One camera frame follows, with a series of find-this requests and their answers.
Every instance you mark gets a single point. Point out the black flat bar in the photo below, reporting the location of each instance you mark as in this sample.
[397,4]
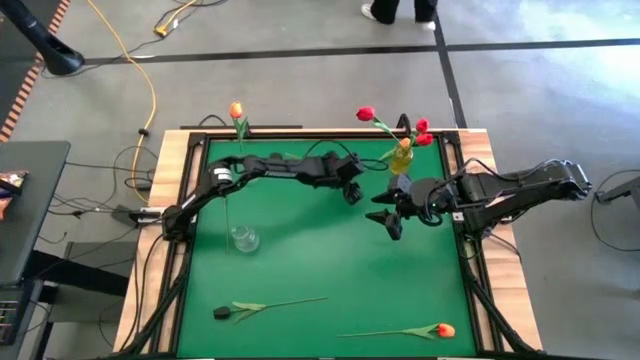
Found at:
[275,127]

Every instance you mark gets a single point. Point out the colourful snack bag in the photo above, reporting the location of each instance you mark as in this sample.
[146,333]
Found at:
[12,181]

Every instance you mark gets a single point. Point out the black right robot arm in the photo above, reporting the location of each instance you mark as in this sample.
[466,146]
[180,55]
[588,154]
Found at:
[525,185]

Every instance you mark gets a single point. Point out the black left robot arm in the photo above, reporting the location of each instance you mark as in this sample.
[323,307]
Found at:
[270,170]

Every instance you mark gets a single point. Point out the grey desk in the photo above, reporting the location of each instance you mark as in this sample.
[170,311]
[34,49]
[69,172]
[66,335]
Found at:
[30,225]

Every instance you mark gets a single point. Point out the person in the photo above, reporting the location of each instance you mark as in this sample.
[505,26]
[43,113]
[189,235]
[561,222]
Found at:
[385,10]

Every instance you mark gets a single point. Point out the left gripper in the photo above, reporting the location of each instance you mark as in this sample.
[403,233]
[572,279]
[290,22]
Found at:
[342,170]

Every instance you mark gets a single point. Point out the black floor mat orange edge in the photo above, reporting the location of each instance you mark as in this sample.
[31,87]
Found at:
[12,85]

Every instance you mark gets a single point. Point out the backlit keyboard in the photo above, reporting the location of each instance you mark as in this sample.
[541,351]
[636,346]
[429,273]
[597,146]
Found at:
[7,320]

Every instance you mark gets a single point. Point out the yellow glass vase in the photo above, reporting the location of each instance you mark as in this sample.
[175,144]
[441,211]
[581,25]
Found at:
[401,162]

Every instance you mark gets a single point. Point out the black desk foot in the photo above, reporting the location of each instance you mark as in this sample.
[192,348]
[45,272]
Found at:
[80,274]

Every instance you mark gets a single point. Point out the black power supply box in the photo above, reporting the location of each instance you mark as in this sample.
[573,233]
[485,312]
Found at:
[135,216]

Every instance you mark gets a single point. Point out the clear round patterned glass vase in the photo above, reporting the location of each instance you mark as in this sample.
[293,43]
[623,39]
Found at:
[245,240]

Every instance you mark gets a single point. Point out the black floor stand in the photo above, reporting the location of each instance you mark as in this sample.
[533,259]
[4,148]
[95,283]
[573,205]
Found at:
[60,57]

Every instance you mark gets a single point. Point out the silver mounting bracket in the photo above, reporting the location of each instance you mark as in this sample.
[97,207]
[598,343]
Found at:
[457,217]

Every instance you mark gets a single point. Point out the red artificial tulip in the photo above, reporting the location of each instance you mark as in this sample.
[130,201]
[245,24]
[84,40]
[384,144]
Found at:
[365,113]
[424,139]
[422,125]

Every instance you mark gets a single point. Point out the green table mat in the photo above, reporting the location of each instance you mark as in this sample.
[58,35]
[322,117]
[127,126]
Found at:
[325,275]

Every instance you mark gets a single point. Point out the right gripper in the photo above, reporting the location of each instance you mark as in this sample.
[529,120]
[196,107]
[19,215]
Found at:
[430,200]

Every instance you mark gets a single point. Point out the black aluminium table frame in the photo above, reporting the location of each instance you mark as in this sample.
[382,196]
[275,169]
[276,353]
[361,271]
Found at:
[325,134]

